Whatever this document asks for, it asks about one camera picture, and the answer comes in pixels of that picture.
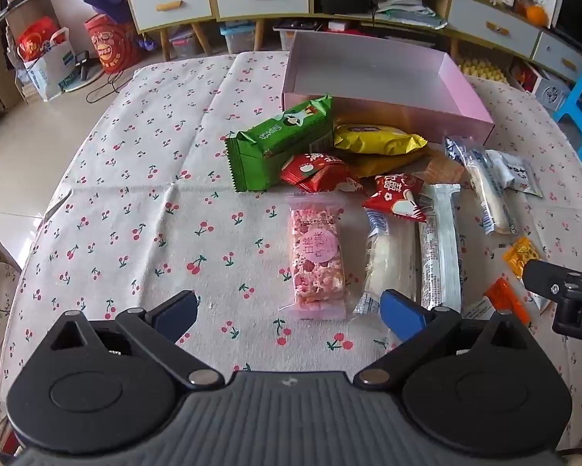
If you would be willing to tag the wooden side desk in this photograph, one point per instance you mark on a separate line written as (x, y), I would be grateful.
(9, 19)

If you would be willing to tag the orange fruit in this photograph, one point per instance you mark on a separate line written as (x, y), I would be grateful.
(537, 15)

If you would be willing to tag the long wooden cabinet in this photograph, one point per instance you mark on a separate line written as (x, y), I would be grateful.
(311, 0)

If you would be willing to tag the red heart-print snack packet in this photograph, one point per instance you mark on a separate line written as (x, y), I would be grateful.
(392, 193)

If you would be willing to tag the white paper bag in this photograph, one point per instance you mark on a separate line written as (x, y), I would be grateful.
(48, 75)

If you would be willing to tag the long silver biscuit packet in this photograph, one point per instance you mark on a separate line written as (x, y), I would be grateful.
(441, 252)

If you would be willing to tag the small clear storage bin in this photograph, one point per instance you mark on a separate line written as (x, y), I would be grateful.
(185, 43)

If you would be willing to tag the yellow snack packet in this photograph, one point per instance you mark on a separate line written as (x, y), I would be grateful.
(373, 140)

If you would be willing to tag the cherry print tablecloth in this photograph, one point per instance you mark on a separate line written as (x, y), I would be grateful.
(150, 204)

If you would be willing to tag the clear bin with orange contents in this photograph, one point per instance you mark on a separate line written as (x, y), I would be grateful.
(286, 39)

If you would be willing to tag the blue and white long packet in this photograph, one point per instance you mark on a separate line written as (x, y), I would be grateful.
(485, 189)

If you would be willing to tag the white packet with black letters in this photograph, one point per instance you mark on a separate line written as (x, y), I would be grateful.
(519, 172)

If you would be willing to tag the clear packet with white roll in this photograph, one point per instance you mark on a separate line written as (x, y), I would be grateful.
(385, 257)

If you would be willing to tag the red gift bag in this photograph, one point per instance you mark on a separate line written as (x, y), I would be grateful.
(36, 39)

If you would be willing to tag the pink nougat bar packet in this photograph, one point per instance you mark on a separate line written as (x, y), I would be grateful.
(315, 257)

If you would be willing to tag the yellow egg tray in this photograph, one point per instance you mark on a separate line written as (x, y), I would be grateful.
(482, 69)

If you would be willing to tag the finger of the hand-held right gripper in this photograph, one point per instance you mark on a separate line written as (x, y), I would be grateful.
(538, 276)

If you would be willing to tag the white and orange packet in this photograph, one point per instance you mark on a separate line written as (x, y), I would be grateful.
(507, 298)

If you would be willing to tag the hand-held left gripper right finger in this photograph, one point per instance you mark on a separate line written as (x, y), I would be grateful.
(402, 315)

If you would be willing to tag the clear plastic storage box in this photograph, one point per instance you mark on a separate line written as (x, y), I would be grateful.
(368, 73)

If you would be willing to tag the folded white plastic bags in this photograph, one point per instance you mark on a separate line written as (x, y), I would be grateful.
(409, 9)

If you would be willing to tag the white patterned box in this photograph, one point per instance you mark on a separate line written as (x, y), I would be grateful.
(543, 87)

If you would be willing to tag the clear bin with blue lid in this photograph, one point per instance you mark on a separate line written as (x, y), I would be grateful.
(237, 39)

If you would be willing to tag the orange biscuit packet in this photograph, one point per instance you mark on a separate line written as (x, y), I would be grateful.
(521, 255)

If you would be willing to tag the red apple-print snack packet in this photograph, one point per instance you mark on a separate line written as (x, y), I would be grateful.
(315, 170)

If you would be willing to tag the brown snack packet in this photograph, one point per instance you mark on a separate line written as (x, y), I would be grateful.
(441, 167)

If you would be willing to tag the red monkey bag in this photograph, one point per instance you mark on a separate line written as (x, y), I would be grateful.
(109, 43)

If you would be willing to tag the black flat device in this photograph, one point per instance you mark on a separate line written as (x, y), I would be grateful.
(293, 24)

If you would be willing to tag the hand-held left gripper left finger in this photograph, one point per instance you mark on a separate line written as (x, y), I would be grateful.
(174, 311)

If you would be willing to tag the green snack packet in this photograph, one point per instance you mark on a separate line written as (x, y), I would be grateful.
(276, 141)

